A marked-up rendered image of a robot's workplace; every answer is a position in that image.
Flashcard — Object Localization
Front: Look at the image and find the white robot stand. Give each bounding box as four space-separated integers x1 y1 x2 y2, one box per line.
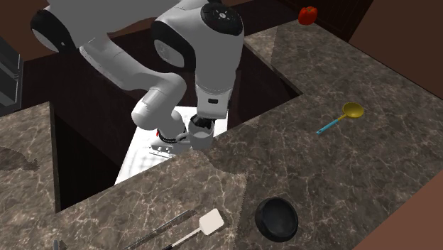
115 105 229 185

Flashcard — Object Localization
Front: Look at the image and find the black bowl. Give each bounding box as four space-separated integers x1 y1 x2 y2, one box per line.
254 196 300 243

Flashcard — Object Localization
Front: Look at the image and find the dark long kitchen knife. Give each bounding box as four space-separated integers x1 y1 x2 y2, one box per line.
122 209 197 250

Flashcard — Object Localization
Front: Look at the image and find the yellow ladle with blue handle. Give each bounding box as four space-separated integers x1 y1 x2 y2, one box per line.
315 102 366 136

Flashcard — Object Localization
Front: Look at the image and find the red bell pepper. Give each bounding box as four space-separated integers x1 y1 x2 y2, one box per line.
297 6 319 26

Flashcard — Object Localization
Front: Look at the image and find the white mug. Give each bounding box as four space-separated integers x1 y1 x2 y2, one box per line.
175 116 215 151

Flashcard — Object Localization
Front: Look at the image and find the dark grey kitchen appliance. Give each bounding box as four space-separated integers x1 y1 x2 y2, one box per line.
0 36 25 117

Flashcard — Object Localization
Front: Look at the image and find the white spatula with black handle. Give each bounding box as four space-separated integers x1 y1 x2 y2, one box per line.
161 207 226 250

